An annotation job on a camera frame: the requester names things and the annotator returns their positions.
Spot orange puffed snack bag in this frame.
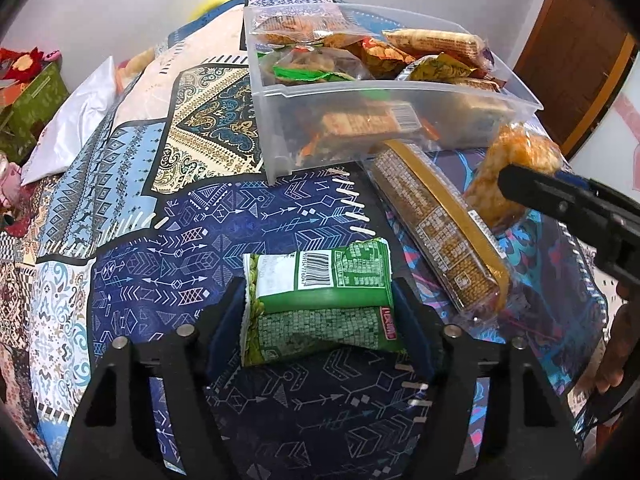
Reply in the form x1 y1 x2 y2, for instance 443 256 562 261
463 122 564 235

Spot gold-edged sesame bar pack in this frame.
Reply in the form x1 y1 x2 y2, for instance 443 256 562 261
368 140 511 321

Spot beige bread block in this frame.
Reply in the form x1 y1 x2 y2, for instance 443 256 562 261
439 91 515 146

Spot green pea snack bag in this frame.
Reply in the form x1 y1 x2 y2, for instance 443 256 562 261
240 237 404 367

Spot purple label crisp roll pack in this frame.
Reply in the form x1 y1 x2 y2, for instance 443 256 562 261
382 28 495 70

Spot red peanut snack bag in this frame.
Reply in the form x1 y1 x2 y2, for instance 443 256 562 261
346 37 416 80

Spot yellow chips snack bag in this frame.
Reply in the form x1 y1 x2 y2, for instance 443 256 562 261
396 53 476 82

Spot clear green-band cracker bag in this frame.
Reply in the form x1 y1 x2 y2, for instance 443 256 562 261
258 46 373 86

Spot person's right hand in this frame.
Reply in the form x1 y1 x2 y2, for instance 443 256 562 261
594 282 639 394

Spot brown wooden door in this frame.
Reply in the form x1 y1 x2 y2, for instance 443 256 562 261
515 0 638 156

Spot patchwork patterned bedspread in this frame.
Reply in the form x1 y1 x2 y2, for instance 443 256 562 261
1 0 608 479

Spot clear wrapped biscuit pack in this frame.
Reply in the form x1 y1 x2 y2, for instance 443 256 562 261
297 101 440 164

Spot clear plastic storage bin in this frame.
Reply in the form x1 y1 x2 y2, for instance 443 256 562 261
244 3 540 182

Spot pink plush toy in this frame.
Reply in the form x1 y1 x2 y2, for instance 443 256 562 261
0 152 23 226

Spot white pillow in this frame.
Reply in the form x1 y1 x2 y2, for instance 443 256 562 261
21 56 117 185

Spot green storage basket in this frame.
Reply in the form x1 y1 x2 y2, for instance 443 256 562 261
1 63 70 165

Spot orange fried snack bag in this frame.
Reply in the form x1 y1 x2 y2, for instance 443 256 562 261
245 3 373 48

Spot yellow curved tube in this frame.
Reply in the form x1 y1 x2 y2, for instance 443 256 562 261
191 0 229 20

